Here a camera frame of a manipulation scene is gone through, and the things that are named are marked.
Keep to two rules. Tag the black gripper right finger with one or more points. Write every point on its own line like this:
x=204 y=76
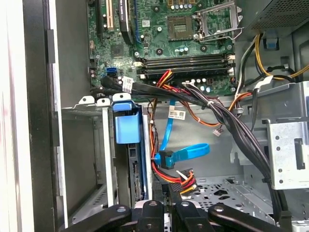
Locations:
x=190 y=217

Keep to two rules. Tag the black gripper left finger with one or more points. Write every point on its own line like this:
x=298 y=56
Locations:
x=152 y=217

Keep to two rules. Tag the hard disk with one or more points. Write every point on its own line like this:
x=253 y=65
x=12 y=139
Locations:
x=126 y=130

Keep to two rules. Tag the metal disk bay cage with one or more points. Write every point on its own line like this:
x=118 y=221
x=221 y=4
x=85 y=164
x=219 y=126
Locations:
x=287 y=154
x=82 y=145

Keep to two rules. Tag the black RAM slot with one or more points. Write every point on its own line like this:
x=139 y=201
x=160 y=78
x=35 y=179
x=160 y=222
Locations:
x=183 y=63
x=193 y=72
x=183 y=68
x=183 y=58

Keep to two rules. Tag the black expansion slot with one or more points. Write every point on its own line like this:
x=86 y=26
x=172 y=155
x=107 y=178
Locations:
x=125 y=21

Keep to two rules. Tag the tan expansion slot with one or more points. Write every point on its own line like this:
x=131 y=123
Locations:
x=110 y=14

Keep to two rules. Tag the black open PC case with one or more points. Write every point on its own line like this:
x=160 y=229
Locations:
x=36 y=120

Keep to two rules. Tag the blue board connector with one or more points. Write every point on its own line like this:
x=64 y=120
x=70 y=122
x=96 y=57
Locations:
x=111 y=72

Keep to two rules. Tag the green motherboard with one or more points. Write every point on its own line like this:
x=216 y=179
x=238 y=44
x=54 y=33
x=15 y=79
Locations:
x=159 y=48

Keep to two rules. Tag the metal locking lever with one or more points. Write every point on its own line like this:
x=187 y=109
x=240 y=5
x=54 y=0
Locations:
x=217 y=41

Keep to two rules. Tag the CPU socket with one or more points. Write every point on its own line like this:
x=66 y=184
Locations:
x=179 y=27

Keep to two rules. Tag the blue plastic clip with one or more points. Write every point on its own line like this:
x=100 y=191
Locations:
x=271 y=43

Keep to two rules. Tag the metal socket cover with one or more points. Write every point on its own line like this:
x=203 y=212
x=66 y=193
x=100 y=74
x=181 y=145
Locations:
x=234 y=17

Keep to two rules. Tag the grey power supply unit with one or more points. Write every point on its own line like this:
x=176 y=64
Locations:
x=277 y=12

